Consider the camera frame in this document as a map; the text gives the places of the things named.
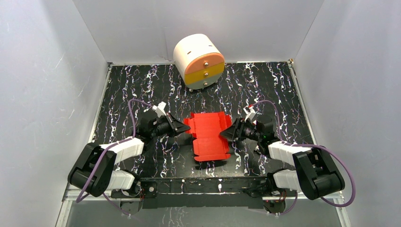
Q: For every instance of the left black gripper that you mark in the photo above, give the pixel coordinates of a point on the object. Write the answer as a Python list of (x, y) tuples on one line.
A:
[(170, 124)]

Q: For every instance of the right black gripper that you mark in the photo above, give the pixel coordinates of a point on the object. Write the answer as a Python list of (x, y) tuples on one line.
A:
[(235, 130)]

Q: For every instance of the red paper box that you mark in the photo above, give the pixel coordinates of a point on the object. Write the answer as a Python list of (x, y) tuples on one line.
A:
[(205, 129)]

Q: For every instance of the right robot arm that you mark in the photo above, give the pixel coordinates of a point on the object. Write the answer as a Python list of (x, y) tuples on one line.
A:
[(315, 174)]

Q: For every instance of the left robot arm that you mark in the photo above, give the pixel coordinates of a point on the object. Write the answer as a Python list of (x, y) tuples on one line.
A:
[(94, 171)]

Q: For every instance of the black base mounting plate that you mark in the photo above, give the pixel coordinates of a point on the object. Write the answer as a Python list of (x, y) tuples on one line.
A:
[(251, 192)]

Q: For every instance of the round three-drawer cabinet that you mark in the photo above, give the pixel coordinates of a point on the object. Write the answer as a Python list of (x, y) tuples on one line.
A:
[(198, 61)]

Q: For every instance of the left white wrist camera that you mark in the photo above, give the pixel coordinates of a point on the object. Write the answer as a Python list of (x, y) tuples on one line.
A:
[(160, 109)]

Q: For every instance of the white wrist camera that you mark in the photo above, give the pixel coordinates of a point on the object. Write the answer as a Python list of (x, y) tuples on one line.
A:
[(250, 113), (160, 109)]

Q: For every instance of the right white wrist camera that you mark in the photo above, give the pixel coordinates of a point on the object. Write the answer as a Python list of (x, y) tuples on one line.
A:
[(250, 113)]

